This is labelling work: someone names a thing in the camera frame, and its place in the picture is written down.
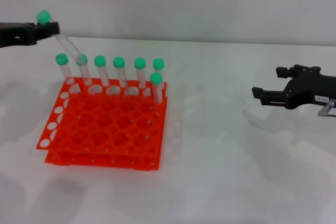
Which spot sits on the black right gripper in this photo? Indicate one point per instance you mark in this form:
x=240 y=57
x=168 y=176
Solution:
x=304 y=87

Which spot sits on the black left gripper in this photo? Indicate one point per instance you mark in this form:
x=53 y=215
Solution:
x=15 y=33

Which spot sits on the green capped clear test tube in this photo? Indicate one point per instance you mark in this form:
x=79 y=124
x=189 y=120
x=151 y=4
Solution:
x=156 y=78
x=158 y=63
x=100 y=61
x=85 y=74
x=119 y=62
x=61 y=59
x=43 y=16
x=140 y=63

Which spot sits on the orange plastic test tube rack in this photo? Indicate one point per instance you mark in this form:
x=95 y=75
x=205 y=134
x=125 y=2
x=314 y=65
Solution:
x=110 y=127

